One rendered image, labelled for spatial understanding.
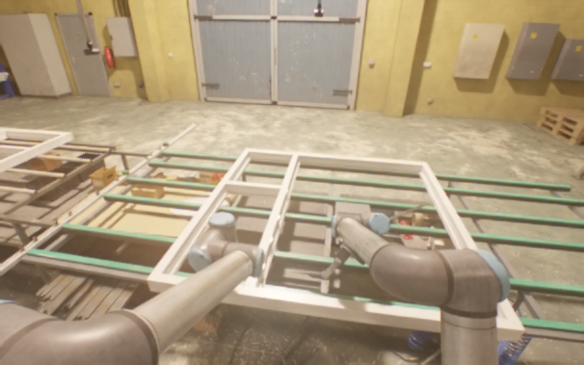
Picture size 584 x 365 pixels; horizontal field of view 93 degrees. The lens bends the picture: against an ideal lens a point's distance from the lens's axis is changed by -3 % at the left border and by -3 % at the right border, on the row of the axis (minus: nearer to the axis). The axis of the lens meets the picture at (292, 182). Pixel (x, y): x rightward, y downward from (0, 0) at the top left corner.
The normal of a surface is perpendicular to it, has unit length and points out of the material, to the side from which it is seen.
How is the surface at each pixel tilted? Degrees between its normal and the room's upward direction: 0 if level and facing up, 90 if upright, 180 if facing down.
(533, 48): 90
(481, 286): 56
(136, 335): 45
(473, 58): 90
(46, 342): 14
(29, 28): 90
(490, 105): 90
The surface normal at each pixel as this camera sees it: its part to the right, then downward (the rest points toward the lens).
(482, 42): -0.15, 0.48
